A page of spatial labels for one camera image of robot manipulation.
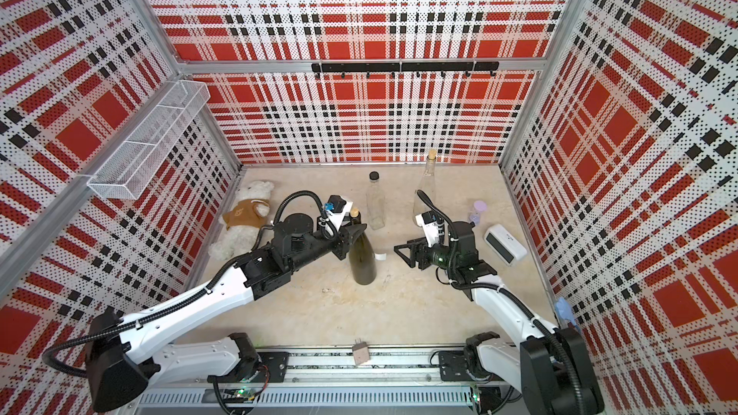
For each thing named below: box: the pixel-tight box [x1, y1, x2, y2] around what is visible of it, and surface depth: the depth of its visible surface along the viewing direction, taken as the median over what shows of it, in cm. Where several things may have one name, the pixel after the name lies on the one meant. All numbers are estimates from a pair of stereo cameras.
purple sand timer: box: [468, 199, 488, 226], surface depth 100 cm
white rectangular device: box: [483, 223, 528, 267], surface depth 92 cm
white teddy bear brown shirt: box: [208, 180, 274, 262], surface depth 97 cm
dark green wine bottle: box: [348, 207, 377, 286], surface depth 82 cm
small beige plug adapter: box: [351, 338, 370, 367], surface depth 76 cm
